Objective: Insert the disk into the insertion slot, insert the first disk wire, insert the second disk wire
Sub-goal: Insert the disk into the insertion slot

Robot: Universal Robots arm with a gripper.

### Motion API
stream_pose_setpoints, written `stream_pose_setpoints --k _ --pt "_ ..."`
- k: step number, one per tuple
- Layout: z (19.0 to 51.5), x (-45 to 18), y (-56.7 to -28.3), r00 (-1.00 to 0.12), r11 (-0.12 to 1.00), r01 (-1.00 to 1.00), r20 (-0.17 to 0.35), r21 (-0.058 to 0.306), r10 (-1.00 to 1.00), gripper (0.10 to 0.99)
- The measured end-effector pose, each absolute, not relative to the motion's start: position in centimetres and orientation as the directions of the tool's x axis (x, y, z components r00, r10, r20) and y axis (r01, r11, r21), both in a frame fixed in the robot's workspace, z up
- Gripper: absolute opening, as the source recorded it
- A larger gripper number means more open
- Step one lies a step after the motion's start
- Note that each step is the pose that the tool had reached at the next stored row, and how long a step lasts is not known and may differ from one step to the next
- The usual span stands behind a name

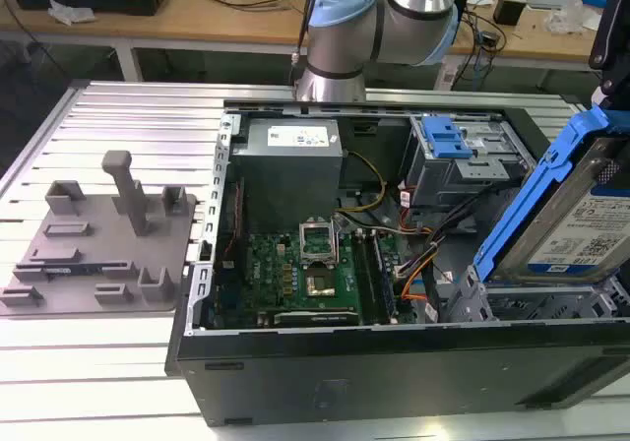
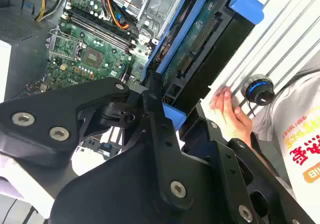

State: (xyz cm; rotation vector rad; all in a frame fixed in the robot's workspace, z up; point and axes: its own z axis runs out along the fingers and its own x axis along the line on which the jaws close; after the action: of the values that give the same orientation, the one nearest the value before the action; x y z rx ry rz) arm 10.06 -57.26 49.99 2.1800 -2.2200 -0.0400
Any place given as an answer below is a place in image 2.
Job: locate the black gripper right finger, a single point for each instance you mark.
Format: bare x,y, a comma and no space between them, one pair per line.
230,164

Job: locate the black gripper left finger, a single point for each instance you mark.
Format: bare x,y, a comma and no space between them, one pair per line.
45,124

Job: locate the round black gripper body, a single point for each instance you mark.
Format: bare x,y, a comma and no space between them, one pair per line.
112,189

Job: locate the hard disk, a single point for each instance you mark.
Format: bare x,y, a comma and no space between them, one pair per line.
200,46

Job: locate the person's bare hand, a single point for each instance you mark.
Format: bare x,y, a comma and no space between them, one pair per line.
230,114

